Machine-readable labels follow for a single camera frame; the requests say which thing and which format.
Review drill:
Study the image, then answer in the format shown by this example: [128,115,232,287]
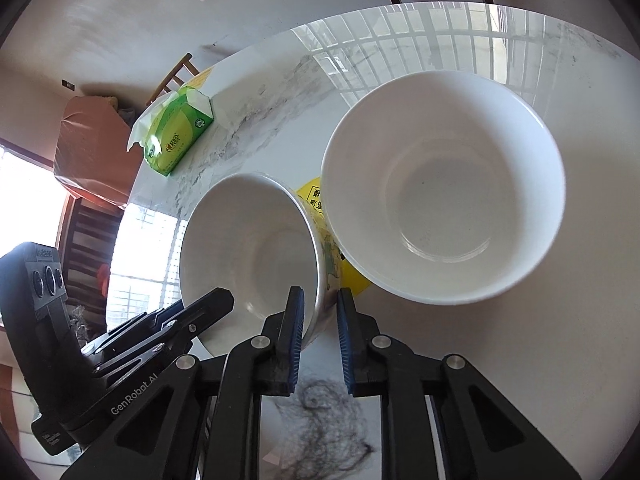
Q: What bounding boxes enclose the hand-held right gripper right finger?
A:
[336,287,576,480]

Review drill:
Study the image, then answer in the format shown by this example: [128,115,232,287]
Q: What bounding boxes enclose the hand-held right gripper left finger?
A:
[60,286,306,480]

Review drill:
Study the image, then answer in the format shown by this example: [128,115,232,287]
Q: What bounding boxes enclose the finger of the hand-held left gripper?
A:
[80,287,236,356]
[92,322,195,378]

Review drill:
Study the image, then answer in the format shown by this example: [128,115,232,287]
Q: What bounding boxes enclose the white bowl with rabbit print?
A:
[179,171,346,356]

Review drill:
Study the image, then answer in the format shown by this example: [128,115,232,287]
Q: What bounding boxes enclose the white bowl with orange band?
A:
[320,70,567,305]

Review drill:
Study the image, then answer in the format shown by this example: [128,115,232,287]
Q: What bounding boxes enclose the dark wooden bench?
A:
[57,195,127,313]

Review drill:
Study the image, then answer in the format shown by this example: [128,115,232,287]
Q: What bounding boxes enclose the yellow round sticker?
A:
[295,175,374,299]

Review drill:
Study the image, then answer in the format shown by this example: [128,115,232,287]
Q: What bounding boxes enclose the small barred window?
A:
[0,137,68,261]

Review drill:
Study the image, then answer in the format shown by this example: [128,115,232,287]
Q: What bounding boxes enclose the green tissue pack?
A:
[127,85,214,178]

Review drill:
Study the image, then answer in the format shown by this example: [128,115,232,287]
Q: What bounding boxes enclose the orange cloth cover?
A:
[52,94,147,207]

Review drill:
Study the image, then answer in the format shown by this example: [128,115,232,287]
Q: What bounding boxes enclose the light wooden chair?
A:
[146,52,194,107]

